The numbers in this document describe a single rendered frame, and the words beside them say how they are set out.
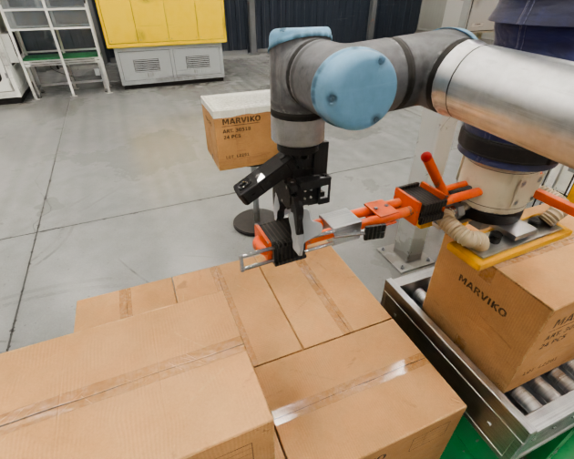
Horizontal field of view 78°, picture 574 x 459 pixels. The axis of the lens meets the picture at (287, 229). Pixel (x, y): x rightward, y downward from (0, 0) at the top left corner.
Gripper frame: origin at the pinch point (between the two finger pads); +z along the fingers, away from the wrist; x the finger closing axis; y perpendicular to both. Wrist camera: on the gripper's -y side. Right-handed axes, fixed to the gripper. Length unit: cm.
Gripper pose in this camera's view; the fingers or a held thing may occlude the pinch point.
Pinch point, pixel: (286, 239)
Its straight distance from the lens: 70.8
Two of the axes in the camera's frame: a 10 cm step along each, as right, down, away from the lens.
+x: -4.0, -5.2, 7.5
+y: 9.2, -2.3, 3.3
